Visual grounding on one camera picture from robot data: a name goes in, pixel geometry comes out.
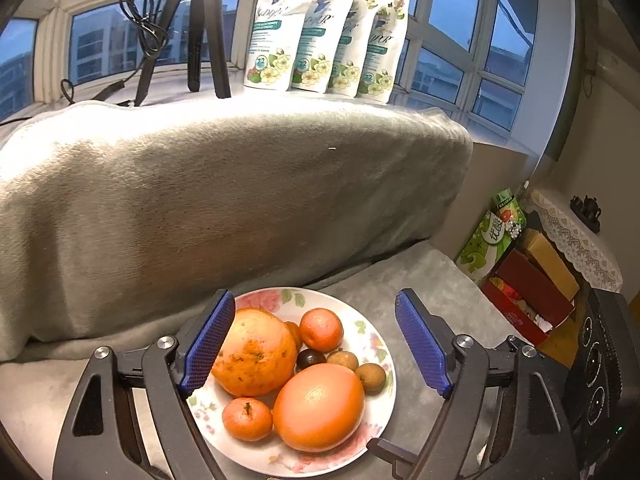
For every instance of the mandarin with stem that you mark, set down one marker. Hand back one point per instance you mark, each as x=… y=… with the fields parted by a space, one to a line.
x=321 y=329

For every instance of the dark plum front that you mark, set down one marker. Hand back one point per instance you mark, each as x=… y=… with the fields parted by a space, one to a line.
x=309 y=357

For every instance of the small front mandarin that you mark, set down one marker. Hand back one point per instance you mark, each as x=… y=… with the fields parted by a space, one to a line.
x=247 y=419

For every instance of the brown longan front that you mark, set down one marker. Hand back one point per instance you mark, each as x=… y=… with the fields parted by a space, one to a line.
x=343 y=358

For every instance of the green tissue pack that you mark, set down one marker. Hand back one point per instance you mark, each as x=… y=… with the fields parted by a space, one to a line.
x=501 y=224

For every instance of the brown longan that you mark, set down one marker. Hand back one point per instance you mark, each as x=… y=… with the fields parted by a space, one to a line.
x=372 y=377
x=343 y=358

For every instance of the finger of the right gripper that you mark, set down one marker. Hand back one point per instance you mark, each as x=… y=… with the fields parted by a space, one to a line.
x=401 y=460

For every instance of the red cardboard box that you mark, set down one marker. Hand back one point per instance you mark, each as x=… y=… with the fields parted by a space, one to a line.
x=527 y=298

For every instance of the black camera box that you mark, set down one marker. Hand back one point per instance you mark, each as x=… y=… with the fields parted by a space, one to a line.
x=601 y=395

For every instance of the large speckled orange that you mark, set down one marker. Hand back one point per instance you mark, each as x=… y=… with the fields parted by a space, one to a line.
x=258 y=355

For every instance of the tiny back mandarin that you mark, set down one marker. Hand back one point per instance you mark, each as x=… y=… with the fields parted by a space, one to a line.
x=295 y=332

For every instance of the black tripod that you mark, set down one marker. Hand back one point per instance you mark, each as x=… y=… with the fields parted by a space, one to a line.
x=205 y=22

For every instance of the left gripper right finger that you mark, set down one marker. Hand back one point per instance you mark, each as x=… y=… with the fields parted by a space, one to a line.
x=530 y=437

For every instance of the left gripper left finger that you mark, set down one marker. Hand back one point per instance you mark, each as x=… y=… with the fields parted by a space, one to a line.
x=101 y=437

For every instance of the large smooth orange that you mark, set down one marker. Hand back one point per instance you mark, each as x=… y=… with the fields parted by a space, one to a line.
x=319 y=408

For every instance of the grey fleece blanket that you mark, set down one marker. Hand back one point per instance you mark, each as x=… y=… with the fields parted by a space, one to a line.
x=118 y=224

